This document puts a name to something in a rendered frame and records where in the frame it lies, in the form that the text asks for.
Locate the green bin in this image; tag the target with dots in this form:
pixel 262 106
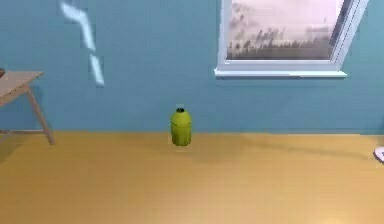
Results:
pixel 181 128

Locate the white framed window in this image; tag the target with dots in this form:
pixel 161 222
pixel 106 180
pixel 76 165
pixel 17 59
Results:
pixel 283 33

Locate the light wooden table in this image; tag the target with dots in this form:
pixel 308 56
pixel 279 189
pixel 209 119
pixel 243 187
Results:
pixel 16 85

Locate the white round object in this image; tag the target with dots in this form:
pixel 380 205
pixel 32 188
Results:
pixel 380 154

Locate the dark small object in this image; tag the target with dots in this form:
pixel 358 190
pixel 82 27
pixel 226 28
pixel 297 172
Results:
pixel 1 72

